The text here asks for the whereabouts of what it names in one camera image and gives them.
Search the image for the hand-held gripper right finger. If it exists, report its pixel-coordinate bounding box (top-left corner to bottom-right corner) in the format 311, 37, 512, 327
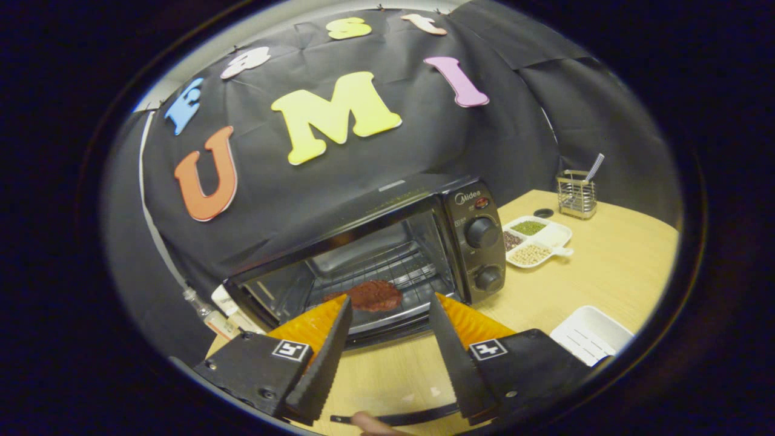
428, 292, 612, 426

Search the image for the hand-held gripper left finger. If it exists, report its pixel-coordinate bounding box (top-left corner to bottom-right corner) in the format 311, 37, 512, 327
194, 295, 354, 426

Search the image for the red meat patty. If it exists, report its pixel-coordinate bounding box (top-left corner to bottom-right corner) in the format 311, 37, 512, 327
322, 280, 403, 312

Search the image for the black toaster oven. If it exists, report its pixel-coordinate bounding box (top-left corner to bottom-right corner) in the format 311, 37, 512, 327
223, 176, 507, 426

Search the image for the white toaster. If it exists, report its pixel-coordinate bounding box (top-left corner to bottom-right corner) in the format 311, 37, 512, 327
211, 285, 266, 335

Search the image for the glass bottle with orange label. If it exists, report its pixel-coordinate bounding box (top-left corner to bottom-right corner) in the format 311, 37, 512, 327
183, 288, 240, 341

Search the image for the white foam tray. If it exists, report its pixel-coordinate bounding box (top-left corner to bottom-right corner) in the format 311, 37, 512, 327
549, 305, 635, 367

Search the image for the white divided dish with beans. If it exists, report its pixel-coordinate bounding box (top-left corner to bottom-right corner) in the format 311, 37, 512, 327
503, 216, 573, 269

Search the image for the metal wire utensil holder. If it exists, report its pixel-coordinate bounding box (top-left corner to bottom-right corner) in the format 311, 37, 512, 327
556, 170, 598, 220

